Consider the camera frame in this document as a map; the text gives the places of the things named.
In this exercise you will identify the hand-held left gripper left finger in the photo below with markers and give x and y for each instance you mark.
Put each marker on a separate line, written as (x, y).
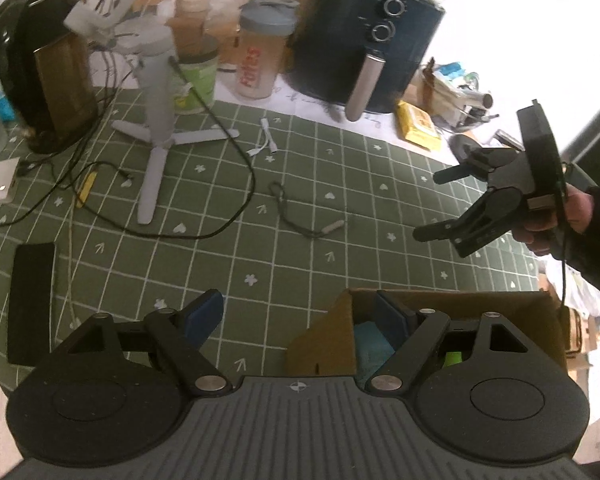
(202, 316)

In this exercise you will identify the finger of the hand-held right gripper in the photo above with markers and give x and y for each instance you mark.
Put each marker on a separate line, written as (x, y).
(460, 222)
(472, 165)

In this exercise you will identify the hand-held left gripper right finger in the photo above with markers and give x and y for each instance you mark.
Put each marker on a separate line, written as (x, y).
(391, 321)

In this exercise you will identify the green tissue pack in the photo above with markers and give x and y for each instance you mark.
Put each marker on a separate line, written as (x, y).
(452, 359)

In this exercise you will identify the cardboard box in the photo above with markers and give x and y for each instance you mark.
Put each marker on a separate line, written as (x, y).
(520, 310)

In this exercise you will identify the person's right hand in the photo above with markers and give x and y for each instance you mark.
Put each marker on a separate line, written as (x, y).
(577, 210)

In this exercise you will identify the black kettle base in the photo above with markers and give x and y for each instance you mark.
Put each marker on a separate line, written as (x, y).
(465, 149)

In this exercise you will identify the yellow wet wipes pack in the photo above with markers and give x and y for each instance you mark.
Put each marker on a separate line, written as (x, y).
(419, 125)

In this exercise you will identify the glass bowl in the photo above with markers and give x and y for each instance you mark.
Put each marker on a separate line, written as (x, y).
(455, 100)

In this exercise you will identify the green grid tablecloth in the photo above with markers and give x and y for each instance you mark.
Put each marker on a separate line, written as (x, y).
(280, 270)

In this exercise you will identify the black phone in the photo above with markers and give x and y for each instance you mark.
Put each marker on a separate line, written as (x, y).
(30, 305)

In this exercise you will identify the black air fryer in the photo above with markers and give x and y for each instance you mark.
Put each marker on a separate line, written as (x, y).
(340, 45)

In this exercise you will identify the white gimbal tripod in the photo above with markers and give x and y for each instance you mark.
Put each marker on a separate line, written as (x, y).
(152, 90)

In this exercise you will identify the green label jar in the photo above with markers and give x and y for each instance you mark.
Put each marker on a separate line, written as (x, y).
(200, 80)

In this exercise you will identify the grey lid shaker bottle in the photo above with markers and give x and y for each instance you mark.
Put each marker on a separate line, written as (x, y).
(260, 55)

